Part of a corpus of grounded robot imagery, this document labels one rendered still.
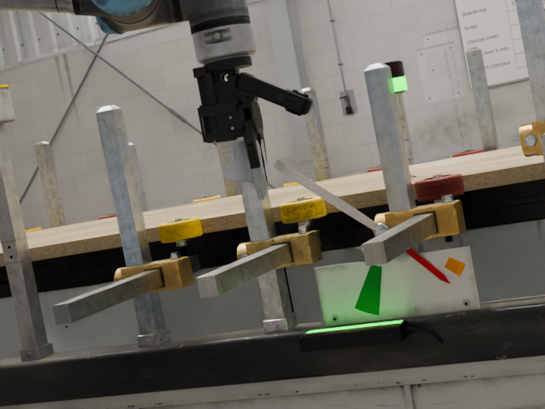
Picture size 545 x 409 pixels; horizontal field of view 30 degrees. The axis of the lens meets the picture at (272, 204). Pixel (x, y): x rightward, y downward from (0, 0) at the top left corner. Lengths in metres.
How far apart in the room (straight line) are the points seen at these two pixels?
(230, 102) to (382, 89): 0.27
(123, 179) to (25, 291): 0.31
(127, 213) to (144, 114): 8.61
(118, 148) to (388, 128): 0.49
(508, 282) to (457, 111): 7.23
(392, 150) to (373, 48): 7.66
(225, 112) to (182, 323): 0.68
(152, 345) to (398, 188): 0.54
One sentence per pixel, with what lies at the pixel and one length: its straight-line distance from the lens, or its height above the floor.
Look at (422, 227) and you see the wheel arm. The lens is 1.53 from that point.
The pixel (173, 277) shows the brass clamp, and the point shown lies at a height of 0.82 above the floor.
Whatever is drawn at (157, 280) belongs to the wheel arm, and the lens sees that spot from 1.79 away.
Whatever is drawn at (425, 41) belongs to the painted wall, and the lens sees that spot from 9.11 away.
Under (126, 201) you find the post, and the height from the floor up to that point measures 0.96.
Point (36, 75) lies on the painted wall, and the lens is 11.23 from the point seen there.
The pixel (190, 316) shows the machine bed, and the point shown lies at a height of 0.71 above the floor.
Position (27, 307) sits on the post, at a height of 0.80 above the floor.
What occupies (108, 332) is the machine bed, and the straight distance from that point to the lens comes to 2.15.
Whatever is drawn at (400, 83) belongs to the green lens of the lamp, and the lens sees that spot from 1.66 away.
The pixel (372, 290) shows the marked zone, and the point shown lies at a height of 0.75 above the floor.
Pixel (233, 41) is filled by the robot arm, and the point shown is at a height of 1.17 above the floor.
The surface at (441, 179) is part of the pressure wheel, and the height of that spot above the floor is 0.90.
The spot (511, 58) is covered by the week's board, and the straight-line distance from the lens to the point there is 8.88.
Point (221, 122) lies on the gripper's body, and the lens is 1.50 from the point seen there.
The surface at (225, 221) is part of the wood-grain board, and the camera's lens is 1.91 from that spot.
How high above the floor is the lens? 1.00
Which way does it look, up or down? 3 degrees down
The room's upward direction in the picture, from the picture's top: 11 degrees counter-clockwise
